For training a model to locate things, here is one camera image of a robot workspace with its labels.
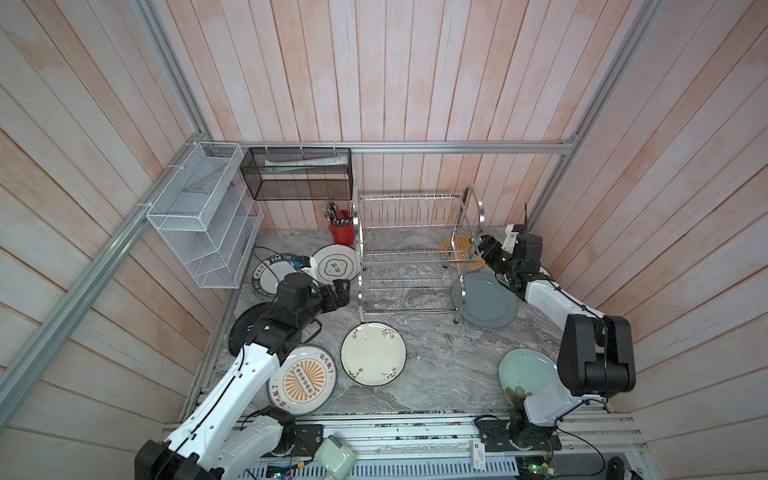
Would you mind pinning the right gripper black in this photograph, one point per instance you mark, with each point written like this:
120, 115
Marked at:
488, 253

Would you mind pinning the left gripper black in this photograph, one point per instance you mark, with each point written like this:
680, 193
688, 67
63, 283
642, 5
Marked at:
342, 295

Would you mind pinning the white plate cloud line pattern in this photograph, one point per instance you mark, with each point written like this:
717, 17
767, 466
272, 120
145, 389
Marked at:
334, 262

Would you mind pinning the white plate green text rim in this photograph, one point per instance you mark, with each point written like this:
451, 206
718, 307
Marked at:
271, 271

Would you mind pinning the stainless steel dish rack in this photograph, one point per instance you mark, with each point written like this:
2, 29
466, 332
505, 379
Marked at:
397, 242

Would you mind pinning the large orange sunburst plate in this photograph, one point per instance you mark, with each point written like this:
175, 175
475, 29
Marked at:
304, 382

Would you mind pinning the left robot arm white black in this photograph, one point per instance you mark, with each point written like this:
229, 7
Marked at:
205, 446

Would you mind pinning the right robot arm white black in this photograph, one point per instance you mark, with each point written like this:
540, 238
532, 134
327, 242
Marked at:
596, 358

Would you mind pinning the yellow woven round trivet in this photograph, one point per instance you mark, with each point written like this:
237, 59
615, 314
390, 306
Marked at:
458, 248

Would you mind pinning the grey green plain plate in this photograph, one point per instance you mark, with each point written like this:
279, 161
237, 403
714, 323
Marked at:
483, 301

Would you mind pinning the red utensil cup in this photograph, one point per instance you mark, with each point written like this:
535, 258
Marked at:
342, 232

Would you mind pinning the cream plate red berry pattern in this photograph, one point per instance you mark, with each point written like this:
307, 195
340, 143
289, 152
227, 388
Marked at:
373, 354

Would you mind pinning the utensils in red cup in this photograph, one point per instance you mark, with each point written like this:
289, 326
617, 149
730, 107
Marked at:
335, 215

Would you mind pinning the black round plate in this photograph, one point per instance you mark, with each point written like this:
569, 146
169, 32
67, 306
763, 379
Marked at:
246, 327

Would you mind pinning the light green lotus plate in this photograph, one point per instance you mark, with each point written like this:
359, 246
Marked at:
524, 372

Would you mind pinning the white green box device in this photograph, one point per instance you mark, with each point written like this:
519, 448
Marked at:
336, 458

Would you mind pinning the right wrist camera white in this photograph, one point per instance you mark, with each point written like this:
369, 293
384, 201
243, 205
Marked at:
514, 234

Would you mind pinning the black mesh wall basket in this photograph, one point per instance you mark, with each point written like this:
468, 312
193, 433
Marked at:
298, 173

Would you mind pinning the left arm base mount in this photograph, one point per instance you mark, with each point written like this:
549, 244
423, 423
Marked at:
301, 440

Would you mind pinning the white wire mesh shelf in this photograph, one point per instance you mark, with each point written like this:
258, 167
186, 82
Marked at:
205, 215

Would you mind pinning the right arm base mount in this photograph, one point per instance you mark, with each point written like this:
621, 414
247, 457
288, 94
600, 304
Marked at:
507, 435

